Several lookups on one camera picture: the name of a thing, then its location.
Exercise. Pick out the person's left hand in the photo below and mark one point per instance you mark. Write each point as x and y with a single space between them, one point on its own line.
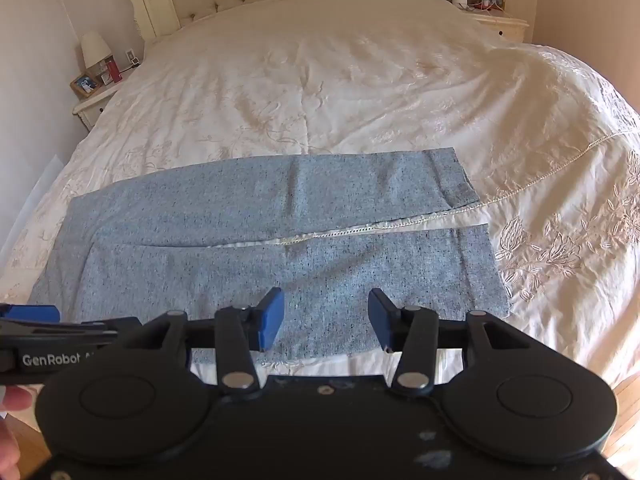
12 400

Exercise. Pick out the white shade table lamp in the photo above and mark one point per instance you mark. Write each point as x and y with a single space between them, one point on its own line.
95 47

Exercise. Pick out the white wall socket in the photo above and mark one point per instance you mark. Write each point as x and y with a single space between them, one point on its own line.
132 56

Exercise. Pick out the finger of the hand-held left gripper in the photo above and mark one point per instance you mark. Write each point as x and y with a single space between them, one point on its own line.
112 323
40 312

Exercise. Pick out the cream nightstand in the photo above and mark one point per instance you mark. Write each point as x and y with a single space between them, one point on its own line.
95 105
500 22

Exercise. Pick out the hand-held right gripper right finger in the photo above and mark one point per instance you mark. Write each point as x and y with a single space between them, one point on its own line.
379 320

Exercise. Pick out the bed with cream embroidered bedspread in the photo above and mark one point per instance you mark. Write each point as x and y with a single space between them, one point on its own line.
350 85

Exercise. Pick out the grey-blue pants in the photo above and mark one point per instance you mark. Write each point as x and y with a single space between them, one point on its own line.
200 270

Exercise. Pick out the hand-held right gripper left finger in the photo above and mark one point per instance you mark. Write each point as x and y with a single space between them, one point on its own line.
270 320

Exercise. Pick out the small white clock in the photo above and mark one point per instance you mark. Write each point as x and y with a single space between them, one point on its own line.
105 78

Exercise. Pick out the red box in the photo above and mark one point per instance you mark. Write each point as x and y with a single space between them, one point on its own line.
112 70

